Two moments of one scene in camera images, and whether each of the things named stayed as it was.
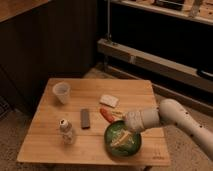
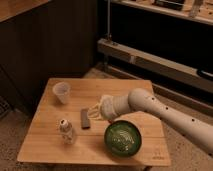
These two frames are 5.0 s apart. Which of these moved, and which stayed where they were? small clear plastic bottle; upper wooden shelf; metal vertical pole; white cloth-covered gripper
Moved: white cloth-covered gripper
Stayed: upper wooden shelf; small clear plastic bottle; metal vertical pole
